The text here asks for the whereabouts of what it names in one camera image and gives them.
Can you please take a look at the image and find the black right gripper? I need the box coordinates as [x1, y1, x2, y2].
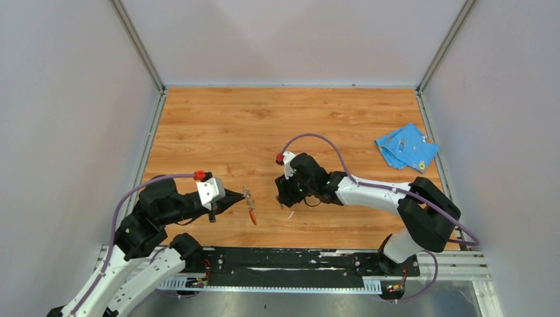
[276, 170, 316, 208]

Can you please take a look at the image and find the keyring holder with red handle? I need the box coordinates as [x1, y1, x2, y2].
[242, 188, 257, 225]

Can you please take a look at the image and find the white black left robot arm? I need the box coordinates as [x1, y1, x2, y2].
[48, 171, 244, 316]

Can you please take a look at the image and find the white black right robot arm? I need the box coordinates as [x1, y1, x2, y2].
[275, 151, 461, 276]

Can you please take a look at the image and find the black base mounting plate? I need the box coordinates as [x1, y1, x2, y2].
[185, 247, 420, 289]

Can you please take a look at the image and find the blue patterned cloth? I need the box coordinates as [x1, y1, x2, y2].
[374, 123, 440, 174]

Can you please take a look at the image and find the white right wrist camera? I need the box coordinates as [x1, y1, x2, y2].
[275, 151, 297, 180]

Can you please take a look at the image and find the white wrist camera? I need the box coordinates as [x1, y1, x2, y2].
[275, 151, 297, 180]
[196, 177, 226, 210]

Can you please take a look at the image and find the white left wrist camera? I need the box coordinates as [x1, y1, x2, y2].
[196, 177, 226, 210]

